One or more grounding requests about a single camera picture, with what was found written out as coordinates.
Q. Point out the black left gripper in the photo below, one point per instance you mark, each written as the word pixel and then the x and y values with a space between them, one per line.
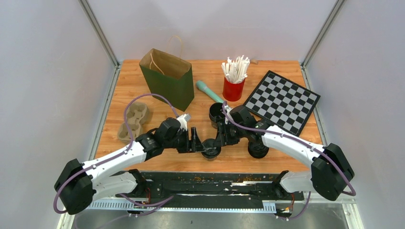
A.
pixel 194 145

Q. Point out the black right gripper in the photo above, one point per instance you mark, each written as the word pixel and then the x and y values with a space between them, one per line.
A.
pixel 222 138

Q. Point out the stack of black cups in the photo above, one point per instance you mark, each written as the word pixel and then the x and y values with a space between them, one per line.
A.
pixel 216 115

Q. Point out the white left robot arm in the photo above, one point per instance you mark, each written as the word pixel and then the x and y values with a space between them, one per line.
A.
pixel 79 184

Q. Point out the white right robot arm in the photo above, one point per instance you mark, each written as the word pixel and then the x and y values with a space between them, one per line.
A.
pixel 330 171

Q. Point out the red cup holder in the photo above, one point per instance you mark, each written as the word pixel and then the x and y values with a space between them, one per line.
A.
pixel 232 91

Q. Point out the teal handheld massager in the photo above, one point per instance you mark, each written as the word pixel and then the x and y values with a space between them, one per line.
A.
pixel 205 89

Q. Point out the grey cardboard cup carrier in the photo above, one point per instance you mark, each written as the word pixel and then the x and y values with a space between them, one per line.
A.
pixel 137 115

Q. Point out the green paper bag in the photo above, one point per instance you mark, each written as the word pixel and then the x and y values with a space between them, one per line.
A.
pixel 169 76

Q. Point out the black white chessboard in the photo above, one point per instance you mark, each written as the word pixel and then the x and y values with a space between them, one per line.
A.
pixel 283 102

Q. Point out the white wrapped straws bundle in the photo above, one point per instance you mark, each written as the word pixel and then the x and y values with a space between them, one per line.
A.
pixel 235 71

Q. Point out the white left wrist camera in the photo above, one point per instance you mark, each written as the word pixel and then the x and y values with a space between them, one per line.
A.
pixel 183 120

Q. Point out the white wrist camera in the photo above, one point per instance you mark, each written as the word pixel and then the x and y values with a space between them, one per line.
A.
pixel 226 111
pixel 183 120

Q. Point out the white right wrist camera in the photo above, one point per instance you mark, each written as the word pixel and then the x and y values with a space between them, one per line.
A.
pixel 226 111

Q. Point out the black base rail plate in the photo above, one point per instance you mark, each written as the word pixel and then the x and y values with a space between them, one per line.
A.
pixel 211 190

